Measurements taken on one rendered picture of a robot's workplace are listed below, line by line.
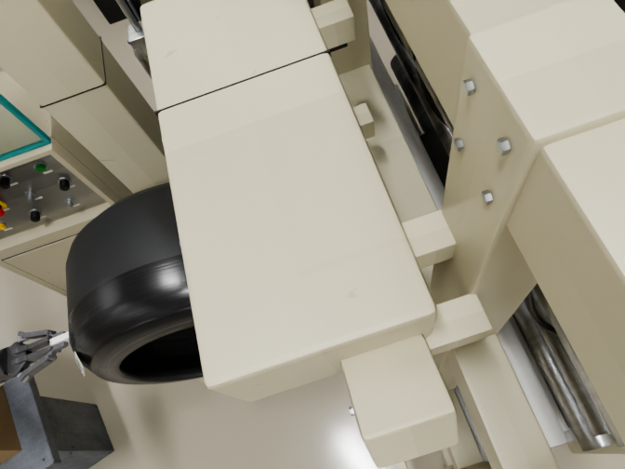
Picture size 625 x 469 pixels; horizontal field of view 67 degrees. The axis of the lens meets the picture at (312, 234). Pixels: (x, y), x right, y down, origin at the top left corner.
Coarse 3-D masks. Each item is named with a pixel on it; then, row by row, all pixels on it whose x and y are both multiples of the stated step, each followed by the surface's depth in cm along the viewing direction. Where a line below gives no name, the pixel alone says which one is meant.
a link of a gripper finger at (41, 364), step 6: (42, 360) 112; (48, 360) 112; (54, 360) 113; (30, 366) 112; (36, 366) 112; (42, 366) 112; (24, 372) 112; (30, 372) 112; (36, 372) 113; (18, 378) 112; (24, 378) 112; (30, 378) 113
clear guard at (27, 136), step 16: (0, 96) 120; (0, 112) 124; (16, 112) 124; (0, 128) 128; (16, 128) 130; (32, 128) 130; (0, 144) 133; (16, 144) 134; (32, 144) 136; (0, 160) 137
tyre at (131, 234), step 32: (160, 192) 96; (96, 224) 97; (128, 224) 93; (160, 224) 92; (96, 256) 94; (128, 256) 90; (160, 256) 89; (96, 288) 91; (128, 288) 88; (160, 288) 87; (96, 320) 90; (128, 320) 88; (160, 320) 88; (192, 320) 91; (96, 352) 94; (128, 352) 95; (160, 352) 132; (192, 352) 137
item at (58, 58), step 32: (0, 0) 69; (32, 0) 71; (64, 0) 81; (0, 32) 73; (32, 32) 75; (64, 32) 77; (0, 64) 78; (32, 64) 80; (64, 64) 81; (96, 64) 85; (32, 96) 85; (64, 96) 87; (96, 96) 89; (128, 96) 97; (96, 128) 96; (128, 128) 98; (160, 128) 112; (128, 160) 106; (160, 160) 109
